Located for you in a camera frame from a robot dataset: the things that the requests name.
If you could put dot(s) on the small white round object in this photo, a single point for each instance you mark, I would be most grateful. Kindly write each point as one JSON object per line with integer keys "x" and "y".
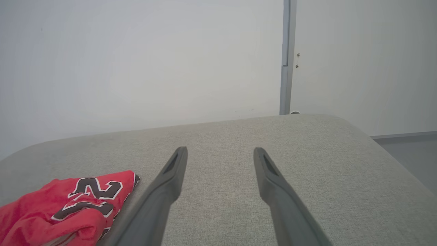
{"x": 295, "y": 112}

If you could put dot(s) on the red Bulls 23 jersey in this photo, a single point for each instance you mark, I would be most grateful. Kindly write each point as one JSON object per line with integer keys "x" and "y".
{"x": 34, "y": 212}

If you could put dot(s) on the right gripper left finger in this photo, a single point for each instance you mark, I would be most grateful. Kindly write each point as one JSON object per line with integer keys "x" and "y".
{"x": 153, "y": 208}

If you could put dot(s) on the grey vertical wall trim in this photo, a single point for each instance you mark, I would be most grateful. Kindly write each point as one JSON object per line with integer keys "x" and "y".
{"x": 286, "y": 68}

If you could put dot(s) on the grey baseboard strip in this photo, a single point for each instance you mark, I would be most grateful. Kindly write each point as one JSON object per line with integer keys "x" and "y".
{"x": 406, "y": 136}

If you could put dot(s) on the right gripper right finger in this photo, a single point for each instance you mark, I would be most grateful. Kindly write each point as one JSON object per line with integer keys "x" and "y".
{"x": 286, "y": 208}

